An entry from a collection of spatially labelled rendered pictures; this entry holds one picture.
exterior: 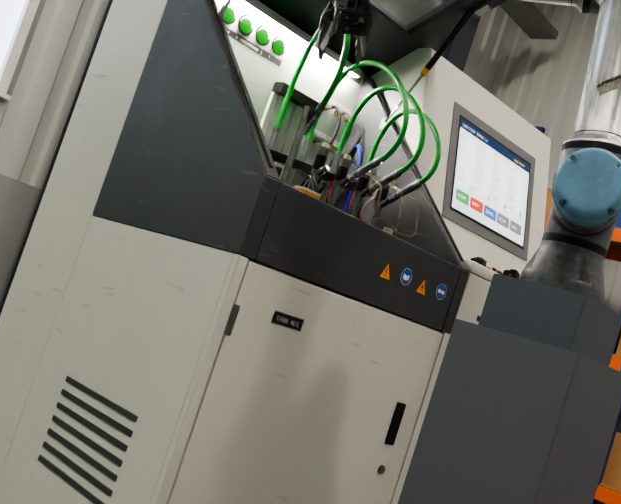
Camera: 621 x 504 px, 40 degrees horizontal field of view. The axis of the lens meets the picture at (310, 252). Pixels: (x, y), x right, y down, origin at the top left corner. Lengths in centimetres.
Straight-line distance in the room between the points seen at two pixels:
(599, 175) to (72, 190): 130
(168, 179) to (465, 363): 76
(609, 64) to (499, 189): 119
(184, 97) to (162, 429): 73
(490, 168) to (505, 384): 124
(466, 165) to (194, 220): 103
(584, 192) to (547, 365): 29
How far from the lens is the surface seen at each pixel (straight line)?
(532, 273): 156
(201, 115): 185
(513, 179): 274
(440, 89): 248
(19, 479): 207
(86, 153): 220
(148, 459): 168
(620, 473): 712
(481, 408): 150
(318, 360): 179
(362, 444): 196
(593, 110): 150
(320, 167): 203
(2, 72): 591
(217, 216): 168
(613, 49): 153
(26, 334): 218
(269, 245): 163
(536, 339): 151
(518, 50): 1011
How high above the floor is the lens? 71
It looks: 5 degrees up
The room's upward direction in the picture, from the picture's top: 18 degrees clockwise
